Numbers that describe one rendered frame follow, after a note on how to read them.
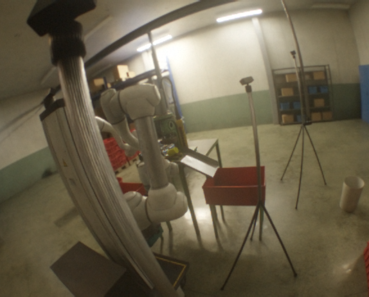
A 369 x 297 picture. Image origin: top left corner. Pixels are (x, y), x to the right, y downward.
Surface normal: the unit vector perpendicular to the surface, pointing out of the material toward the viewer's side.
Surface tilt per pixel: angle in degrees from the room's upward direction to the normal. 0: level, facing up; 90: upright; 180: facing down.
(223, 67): 90
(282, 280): 0
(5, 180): 90
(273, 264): 0
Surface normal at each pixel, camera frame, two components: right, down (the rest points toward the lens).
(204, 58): -0.40, 0.36
